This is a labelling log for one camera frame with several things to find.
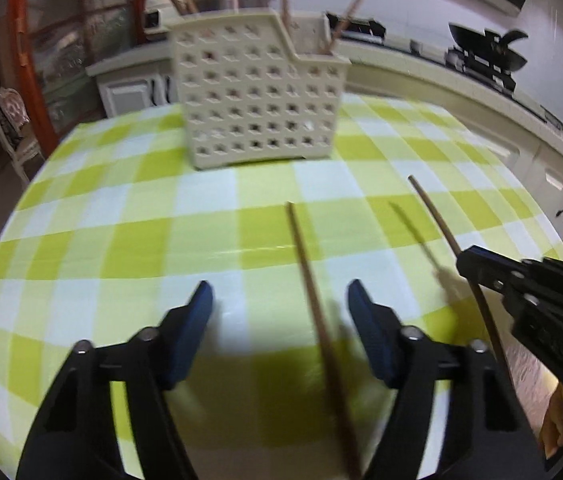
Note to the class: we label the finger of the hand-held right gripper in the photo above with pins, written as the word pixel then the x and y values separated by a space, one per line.
pixel 484 267

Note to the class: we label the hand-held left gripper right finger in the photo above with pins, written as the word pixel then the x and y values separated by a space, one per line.
pixel 366 320

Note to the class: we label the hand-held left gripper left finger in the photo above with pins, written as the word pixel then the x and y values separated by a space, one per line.
pixel 194 320

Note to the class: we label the white perforated plastic utensil basket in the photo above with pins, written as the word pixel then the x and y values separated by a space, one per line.
pixel 241 100

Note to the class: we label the green white checked tablecloth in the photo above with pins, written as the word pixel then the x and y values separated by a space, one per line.
pixel 111 210

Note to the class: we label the black wok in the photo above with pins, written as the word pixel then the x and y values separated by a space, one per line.
pixel 476 42

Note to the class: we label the black gas hob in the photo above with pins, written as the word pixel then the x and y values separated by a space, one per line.
pixel 361 27

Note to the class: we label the white dining chair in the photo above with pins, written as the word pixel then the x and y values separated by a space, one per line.
pixel 11 110

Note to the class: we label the white rice cooker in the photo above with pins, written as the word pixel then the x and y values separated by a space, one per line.
pixel 154 15

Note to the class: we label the red framed glass sliding door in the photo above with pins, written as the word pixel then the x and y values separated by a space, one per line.
pixel 29 60

